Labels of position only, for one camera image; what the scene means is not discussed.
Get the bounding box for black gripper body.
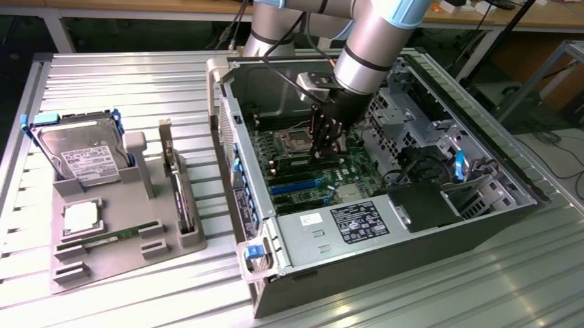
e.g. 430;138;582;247
318;86;372;131

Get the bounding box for green RAM stick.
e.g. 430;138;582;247
275;155;342;172
58;221;159;249

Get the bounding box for CPU socket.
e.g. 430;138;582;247
271;128;315;153

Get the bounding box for green motherboard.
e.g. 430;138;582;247
248;112;390;219

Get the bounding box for blue expansion slot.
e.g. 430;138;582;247
268;178;323;197

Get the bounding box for black disk bay cover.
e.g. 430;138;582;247
387;180;462;234

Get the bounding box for silver power supply unit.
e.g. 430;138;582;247
271;197;413;269

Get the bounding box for graphics card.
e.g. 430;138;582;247
157;118;195;237

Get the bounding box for black box under desk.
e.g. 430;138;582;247
458;77;556;135

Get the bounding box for blue case latch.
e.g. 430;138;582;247
243;243;266;261

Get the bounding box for white boxes on desk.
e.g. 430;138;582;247
438;0;493;15

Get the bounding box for open black PC case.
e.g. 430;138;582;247
204;47;553;320

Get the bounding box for wooden desk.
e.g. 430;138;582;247
0;0;584;32

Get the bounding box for silver hard disk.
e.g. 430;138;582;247
37;119;127;187

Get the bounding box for grey parts rack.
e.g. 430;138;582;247
48;131;208;295

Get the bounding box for silver CPU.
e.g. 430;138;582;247
61;204;104;234

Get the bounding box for blue disk caddy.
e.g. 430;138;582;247
18;108;139;179

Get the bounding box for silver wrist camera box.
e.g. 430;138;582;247
295;70;338;103

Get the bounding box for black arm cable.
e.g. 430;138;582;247
260;0;332;104

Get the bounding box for black wire bundle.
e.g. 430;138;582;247
380;150;441;187

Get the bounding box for blue disk wire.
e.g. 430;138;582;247
453;150;470;182

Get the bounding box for hanging grey cables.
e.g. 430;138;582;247
207;0;255;52

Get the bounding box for aluminium profile frame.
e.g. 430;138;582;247
495;39;584;135

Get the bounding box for black floor cable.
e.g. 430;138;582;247
513;128;584;180

